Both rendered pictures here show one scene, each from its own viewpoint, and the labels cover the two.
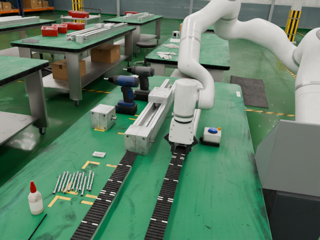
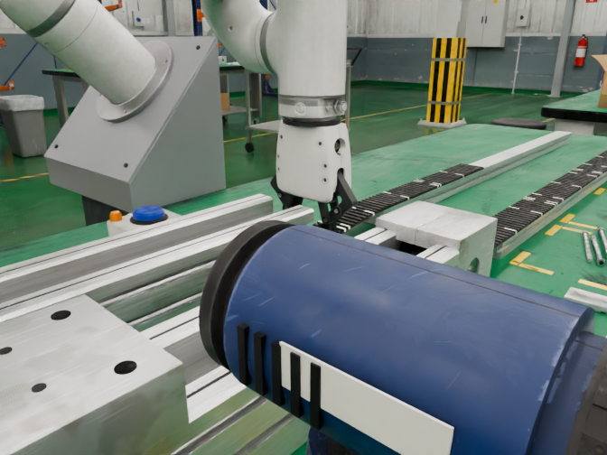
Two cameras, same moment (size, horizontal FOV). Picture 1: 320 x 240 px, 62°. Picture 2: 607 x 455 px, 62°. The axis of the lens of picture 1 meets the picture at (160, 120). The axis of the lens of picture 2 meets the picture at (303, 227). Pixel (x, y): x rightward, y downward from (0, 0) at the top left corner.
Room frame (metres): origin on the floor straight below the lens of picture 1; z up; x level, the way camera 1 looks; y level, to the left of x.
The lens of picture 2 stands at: (1.56, 0.24, 1.06)
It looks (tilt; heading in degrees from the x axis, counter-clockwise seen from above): 20 degrees down; 211
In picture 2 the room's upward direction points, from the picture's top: straight up
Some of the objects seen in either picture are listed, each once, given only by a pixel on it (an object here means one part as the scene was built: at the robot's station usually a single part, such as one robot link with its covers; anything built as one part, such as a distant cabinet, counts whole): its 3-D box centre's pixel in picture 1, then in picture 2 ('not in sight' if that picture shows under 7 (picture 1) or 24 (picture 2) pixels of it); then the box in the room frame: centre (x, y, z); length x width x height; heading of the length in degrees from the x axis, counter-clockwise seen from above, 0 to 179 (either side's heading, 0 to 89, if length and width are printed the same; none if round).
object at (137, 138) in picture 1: (141, 140); (424, 255); (1.04, 0.08, 0.83); 0.12 x 0.09 x 0.10; 79
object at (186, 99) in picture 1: (186, 96); (309, 38); (1.00, -0.10, 1.06); 0.09 x 0.08 x 0.13; 85
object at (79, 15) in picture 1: (83, 33); not in sight; (6.18, 1.81, 0.50); 1.03 x 0.55 x 1.01; 175
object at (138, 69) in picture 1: (138, 83); not in sight; (1.67, 0.16, 0.89); 0.20 x 0.08 x 0.22; 81
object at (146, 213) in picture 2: (212, 130); (148, 216); (1.14, -0.25, 0.84); 0.04 x 0.04 x 0.02
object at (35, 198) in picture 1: (34, 196); not in sight; (0.64, 0.37, 0.84); 0.04 x 0.04 x 0.12
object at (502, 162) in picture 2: not in sight; (496, 164); (0.38, 0.03, 0.79); 0.96 x 0.04 x 0.03; 169
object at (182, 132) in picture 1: (182, 128); (311, 154); (1.00, -0.09, 0.92); 0.10 x 0.07 x 0.11; 79
